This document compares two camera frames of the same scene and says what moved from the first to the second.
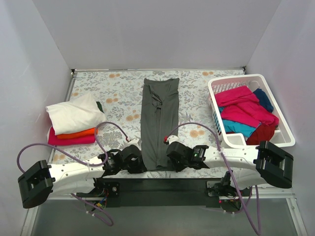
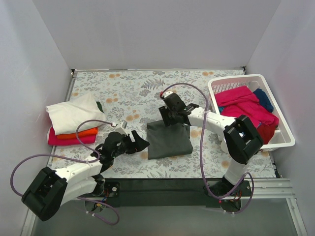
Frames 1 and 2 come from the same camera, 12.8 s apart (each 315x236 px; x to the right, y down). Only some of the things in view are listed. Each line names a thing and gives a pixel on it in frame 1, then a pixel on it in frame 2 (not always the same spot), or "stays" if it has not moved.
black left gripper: [137, 166] → [131, 143]
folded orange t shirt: [89, 132] stays
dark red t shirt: [263, 132] stays
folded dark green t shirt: [100, 106] stays
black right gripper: [176, 164] → [165, 116]
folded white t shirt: [81, 113] stays
